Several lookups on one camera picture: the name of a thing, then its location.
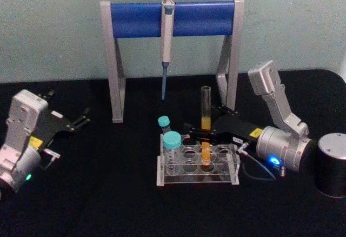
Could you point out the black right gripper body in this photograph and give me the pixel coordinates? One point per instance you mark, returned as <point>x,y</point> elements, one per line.
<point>238,132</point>

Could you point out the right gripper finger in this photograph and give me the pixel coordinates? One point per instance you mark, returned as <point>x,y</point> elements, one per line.
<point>225,110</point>
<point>201,135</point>

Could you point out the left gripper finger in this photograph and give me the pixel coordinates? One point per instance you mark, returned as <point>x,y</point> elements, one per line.
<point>48,95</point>
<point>81,119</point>

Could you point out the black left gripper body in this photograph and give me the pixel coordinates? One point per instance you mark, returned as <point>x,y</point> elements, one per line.
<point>52,124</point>

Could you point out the glass tube with orange liquid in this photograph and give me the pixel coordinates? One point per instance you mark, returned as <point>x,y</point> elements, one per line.
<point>206,122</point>

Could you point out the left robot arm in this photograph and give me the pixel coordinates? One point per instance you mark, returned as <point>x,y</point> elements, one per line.
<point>19,139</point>

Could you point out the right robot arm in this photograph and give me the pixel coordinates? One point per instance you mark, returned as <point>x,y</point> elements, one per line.
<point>286,142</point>

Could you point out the large tube with teal cap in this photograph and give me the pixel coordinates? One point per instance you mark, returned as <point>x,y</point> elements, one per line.
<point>172,140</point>

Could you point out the small tube with teal cap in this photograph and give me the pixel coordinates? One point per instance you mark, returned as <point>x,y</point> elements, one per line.
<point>163,121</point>

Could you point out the clear plastic tube rack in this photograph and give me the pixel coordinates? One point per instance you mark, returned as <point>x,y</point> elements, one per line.
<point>197,178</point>

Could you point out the white and blue pipette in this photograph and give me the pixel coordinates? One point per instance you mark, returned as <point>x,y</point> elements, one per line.
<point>167,42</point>

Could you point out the black table cloth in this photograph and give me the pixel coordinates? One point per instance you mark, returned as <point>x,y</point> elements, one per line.
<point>108,207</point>

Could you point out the grey stand with blue bar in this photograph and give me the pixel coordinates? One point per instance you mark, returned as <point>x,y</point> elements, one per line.
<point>140,19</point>

